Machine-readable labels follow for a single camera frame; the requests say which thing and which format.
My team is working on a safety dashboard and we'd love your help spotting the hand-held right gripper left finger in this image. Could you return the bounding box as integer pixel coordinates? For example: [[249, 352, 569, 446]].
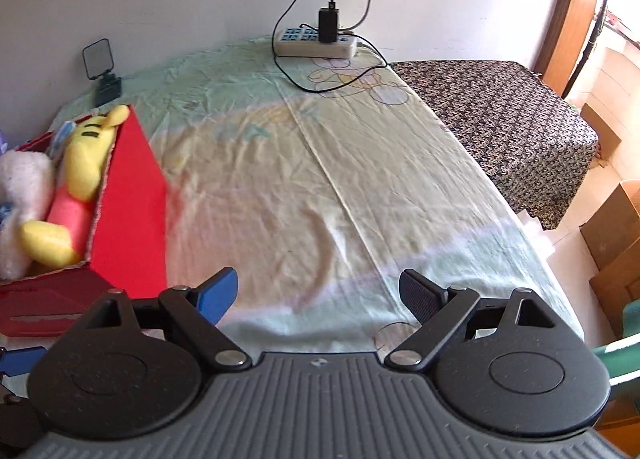
[[60, 266, 251, 374]]

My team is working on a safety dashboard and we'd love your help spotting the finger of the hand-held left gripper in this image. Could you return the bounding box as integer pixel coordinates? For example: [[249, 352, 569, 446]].
[[0, 346, 47, 377], [0, 379, 43, 447]]

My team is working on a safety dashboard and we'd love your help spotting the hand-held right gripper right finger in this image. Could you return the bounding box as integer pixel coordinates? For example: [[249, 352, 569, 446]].
[[385, 269, 581, 374]]

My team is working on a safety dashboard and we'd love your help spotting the red cardboard box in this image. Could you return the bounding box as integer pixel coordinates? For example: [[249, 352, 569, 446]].
[[0, 106, 168, 340]]

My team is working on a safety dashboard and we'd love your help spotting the white bunny plush toy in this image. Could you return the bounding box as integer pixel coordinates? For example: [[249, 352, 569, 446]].
[[0, 149, 56, 280]]

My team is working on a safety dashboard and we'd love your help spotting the yellow tiger plush toy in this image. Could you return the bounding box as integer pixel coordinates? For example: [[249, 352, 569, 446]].
[[20, 105, 131, 270]]

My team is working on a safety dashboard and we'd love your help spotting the plaid shirt plush toy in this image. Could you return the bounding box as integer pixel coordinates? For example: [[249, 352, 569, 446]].
[[47, 121, 78, 160]]

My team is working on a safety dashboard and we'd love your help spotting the brown floral patterned cloth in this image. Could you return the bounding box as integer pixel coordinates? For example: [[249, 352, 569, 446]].
[[390, 60, 601, 231]]

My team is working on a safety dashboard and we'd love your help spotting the brown cardboard box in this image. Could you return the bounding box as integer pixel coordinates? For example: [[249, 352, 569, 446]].
[[580, 104, 623, 162], [590, 249, 640, 340], [580, 181, 640, 270]]

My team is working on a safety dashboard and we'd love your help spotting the green chair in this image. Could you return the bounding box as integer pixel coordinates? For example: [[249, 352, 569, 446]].
[[592, 301, 640, 395]]

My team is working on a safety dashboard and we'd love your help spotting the white power strip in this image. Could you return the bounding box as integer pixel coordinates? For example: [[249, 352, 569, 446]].
[[276, 26, 361, 58]]

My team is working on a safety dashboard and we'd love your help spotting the black clip-on mirror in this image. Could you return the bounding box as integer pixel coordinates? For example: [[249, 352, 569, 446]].
[[82, 38, 123, 107]]

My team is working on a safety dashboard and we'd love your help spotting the black charger adapter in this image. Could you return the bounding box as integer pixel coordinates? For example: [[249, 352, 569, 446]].
[[318, 8, 342, 44]]

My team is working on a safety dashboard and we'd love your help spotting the black charger cable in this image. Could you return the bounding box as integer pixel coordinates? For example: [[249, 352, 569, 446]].
[[271, 0, 390, 94]]

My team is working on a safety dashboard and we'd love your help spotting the black hanging hose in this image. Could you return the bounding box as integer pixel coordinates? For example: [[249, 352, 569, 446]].
[[562, 0, 623, 100]]

